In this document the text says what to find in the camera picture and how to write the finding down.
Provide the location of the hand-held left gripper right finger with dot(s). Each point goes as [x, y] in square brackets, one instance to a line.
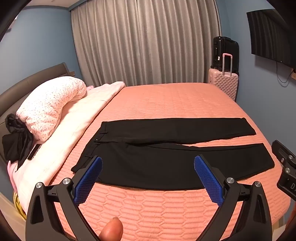
[208, 178]

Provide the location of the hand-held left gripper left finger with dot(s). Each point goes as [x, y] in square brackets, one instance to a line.
[89, 178]

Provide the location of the black pants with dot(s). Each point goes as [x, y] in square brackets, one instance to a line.
[161, 166]

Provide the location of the person's left hand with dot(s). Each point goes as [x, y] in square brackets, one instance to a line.
[111, 230]

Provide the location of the light pink blanket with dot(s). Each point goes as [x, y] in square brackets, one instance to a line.
[76, 120]

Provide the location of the black phone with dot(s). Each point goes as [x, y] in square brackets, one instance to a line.
[34, 151]

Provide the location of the yellow hoop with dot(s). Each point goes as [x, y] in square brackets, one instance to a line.
[17, 204]

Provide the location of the pink cloth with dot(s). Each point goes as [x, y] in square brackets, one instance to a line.
[11, 172]

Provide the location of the black clothes pile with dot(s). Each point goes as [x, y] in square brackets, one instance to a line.
[16, 143]

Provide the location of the salmon quilted bed cover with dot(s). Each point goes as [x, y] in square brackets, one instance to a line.
[173, 104]

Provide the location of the pink suitcase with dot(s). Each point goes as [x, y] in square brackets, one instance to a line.
[223, 85]

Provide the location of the grey padded headboard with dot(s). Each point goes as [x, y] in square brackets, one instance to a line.
[34, 78]

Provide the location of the black suitcase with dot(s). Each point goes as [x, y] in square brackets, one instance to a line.
[227, 48]

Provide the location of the grey curtain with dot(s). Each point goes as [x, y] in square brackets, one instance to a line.
[143, 41]

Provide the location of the wall socket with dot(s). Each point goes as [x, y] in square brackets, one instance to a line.
[294, 74]

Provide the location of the wall-mounted television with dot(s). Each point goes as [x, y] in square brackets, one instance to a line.
[270, 37]

